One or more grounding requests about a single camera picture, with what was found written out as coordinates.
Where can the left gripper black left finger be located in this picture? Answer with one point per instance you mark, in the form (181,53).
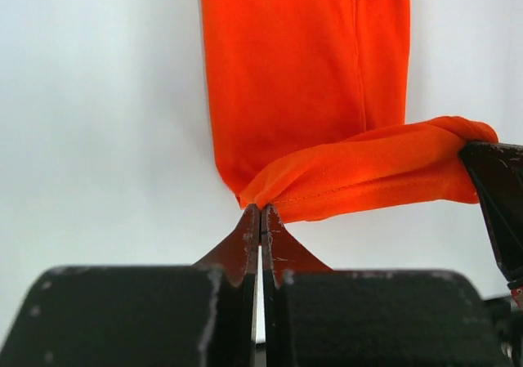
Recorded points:
(202,314)

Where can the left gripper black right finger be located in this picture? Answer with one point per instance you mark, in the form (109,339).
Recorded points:
(316,316)

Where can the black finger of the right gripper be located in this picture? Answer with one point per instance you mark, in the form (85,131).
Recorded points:
(496,173)

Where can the orange t shirt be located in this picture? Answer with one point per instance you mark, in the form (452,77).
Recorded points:
(307,105)

